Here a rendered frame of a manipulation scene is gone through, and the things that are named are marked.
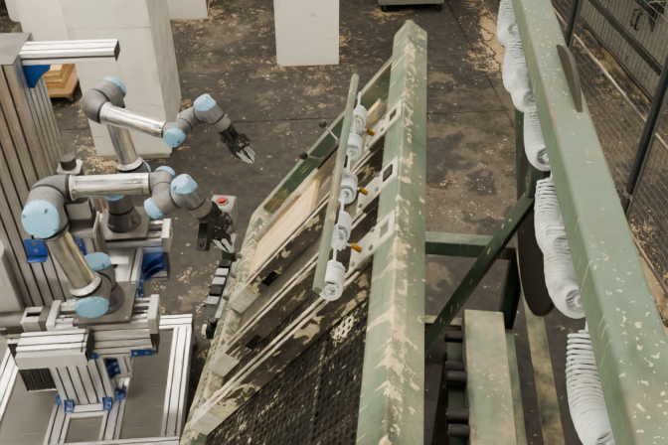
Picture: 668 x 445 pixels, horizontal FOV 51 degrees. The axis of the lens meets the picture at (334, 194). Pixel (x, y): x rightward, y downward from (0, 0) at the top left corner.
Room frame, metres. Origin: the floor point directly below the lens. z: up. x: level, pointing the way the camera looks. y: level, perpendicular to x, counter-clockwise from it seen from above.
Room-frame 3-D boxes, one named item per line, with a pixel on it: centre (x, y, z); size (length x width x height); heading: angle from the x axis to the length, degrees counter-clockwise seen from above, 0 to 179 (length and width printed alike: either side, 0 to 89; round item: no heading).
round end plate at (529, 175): (1.70, -0.60, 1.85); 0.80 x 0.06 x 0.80; 174
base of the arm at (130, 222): (2.48, 0.95, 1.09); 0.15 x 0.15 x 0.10
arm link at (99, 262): (1.98, 0.91, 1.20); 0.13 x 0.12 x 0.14; 9
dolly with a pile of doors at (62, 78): (5.57, 2.51, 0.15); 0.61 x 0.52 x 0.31; 5
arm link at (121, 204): (2.49, 0.95, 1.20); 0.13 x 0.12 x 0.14; 163
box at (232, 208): (2.77, 0.56, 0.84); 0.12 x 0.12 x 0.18; 84
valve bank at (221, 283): (2.32, 0.54, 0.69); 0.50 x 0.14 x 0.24; 174
